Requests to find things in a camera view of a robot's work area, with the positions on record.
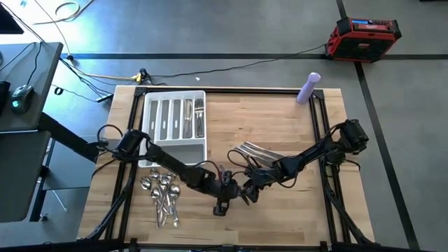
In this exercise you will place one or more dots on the black computer mouse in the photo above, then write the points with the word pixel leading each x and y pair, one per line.
pixel 21 96

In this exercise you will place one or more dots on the black desk leg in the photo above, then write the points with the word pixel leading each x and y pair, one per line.
pixel 66 134

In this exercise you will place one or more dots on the black flat panel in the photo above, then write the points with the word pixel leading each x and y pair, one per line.
pixel 8 22

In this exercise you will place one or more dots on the black desk device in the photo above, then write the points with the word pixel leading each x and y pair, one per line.
pixel 3 98

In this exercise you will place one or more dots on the dark grey side table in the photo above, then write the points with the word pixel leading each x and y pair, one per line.
pixel 21 175

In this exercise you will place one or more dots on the black desk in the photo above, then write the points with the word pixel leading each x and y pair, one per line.
pixel 42 87

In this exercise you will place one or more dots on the lilac vase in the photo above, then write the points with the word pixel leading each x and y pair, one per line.
pixel 306 92

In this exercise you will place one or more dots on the silver spoon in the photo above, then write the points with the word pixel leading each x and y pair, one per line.
pixel 145 183
pixel 155 192
pixel 174 190
pixel 163 181
pixel 171 175
pixel 154 174

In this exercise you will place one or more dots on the red black jobsite radio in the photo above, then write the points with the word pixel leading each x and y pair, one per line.
pixel 364 38

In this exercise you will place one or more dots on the black flat adapter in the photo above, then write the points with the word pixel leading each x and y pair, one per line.
pixel 105 98

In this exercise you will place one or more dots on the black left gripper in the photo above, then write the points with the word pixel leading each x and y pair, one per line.
pixel 224 187

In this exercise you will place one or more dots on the white plastic cutlery tray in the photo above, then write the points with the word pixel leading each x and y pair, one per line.
pixel 190 152

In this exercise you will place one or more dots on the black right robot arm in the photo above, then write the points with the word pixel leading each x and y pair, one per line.
pixel 311 152

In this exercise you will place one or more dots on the silver fork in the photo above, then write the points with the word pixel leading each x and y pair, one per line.
pixel 201 106
pixel 199 127
pixel 197 106

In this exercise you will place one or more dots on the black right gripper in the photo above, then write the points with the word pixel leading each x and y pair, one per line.
pixel 262 176

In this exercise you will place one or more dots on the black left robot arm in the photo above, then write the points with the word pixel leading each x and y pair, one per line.
pixel 168 162

